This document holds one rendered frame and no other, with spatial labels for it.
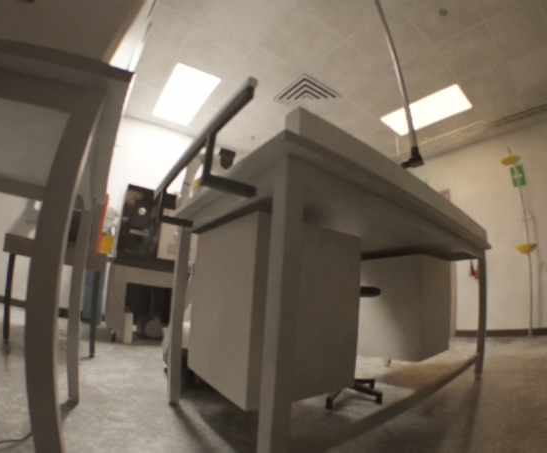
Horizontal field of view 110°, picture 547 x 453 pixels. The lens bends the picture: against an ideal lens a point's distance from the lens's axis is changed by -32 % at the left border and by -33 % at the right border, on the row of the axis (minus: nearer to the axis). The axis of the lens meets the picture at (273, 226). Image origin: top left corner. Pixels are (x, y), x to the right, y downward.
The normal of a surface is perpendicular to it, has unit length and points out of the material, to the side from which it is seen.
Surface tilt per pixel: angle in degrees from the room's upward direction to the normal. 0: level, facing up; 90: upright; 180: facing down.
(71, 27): 90
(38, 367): 90
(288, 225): 90
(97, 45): 90
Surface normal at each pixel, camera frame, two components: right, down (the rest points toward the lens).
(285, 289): 0.57, -0.16
